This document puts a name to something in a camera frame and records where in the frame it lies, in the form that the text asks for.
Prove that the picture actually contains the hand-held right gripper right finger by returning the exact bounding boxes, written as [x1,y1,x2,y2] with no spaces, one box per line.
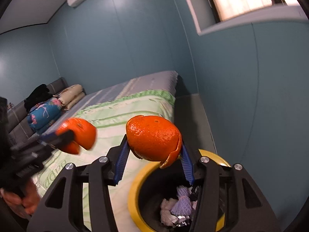
[180,143,282,232]

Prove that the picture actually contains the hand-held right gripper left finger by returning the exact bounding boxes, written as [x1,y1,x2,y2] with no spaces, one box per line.
[26,134,132,232]

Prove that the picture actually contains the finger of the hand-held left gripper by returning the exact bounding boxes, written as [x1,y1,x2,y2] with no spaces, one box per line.
[14,158,46,178]
[36,129,75,148]

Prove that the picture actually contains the orange peel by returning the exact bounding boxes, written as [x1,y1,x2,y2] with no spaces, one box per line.
[126,115,183,170]
[55,118,97,155]

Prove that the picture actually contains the black bin with yellow rim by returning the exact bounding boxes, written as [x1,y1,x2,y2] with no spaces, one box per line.
[128,149,232,232]

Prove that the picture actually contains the person's left hand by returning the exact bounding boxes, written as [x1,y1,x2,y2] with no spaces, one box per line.
[0,180,42,219]

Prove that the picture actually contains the folded blue floral quilt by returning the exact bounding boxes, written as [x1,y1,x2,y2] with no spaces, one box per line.
[27,97,63,135]

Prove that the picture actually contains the folded beige quilt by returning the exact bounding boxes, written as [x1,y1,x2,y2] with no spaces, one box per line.
[58,84,86,112]

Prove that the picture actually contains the grey upholstered bed headboard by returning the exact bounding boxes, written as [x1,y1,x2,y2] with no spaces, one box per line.
[7,77,68,141]

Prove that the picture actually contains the black clothing pile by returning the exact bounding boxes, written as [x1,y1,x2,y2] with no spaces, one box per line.
[24,84,54,113]

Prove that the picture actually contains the green patterned quilt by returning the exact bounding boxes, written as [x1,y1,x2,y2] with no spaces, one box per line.
[32,90,176,232]

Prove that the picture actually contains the striped grey bed sheet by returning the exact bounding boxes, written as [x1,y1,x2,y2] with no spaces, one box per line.
[43,71,179,136]

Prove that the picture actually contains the window with brown frame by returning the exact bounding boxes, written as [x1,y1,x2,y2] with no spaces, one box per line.
[177,0,309,36]

